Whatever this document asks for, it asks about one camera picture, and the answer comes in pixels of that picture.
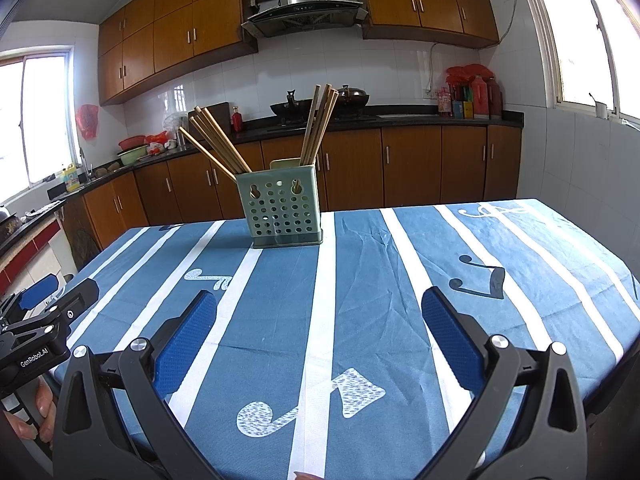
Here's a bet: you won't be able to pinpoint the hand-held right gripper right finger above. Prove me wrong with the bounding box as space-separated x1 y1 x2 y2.
420 286 588 480

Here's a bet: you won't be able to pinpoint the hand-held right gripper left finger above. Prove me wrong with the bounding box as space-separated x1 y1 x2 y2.
50 289 223 480

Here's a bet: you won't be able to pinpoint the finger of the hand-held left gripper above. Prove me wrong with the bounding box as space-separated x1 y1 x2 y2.
0 274 64 321
0 277 100 347

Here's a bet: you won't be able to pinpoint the green perforated utensil holder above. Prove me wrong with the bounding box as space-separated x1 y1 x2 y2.
235 159 323 250

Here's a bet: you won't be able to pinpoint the person's left hand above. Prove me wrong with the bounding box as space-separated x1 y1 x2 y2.
5 379 59 443

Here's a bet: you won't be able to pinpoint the metal pot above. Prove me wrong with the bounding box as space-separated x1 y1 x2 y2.
0 205 24 237

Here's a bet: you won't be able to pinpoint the blue white striped tablecloth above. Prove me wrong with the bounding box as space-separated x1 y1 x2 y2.
57 199 640 480

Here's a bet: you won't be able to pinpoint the green basin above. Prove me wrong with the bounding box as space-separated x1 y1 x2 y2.
117 145 150 166

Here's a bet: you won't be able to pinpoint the sliding glass window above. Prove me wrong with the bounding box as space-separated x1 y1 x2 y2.
520 0 640 122
0 47 77 196

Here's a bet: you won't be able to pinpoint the red and white plastic bags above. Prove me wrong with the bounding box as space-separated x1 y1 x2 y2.
145 131 174 156

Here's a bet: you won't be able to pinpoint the wooden lower cabinets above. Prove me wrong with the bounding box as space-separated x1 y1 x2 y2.
62 125 523 256

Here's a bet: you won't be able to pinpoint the white plastic bag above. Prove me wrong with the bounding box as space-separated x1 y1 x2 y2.
162 112 189 151

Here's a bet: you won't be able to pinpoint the black kitchen countertop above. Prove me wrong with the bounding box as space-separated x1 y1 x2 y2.
0 110 525 251

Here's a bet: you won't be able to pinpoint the dark cutting board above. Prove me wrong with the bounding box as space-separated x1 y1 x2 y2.
197 101 231 133

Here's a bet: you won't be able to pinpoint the red oil bottle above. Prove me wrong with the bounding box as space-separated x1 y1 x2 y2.
470 75 490 120

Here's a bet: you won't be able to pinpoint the black gas stove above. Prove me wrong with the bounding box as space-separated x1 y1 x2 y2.
267 113 378 131

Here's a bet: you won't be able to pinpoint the dark sauce bottle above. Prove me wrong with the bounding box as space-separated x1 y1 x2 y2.
486 77 502 120

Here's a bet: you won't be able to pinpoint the black wok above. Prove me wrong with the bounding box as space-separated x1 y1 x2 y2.
270 89 314 123

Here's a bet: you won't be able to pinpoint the dark pot with lid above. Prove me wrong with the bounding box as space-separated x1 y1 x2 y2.
336 85 371 109

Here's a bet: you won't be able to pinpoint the red bag over condiments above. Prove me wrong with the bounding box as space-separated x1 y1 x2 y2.
446 64 490 86

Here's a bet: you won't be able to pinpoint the wooden upper cabinet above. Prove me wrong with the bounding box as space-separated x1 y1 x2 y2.
97 0 259 106
360 0 501 50

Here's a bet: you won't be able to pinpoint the steel range hood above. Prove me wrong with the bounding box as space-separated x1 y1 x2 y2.
241 0 368 38

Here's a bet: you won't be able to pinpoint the red plastic wall bag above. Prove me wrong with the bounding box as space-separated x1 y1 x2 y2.
76 104 100 141

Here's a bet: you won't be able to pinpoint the white wall cable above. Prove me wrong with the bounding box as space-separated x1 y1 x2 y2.
427 0 524 97

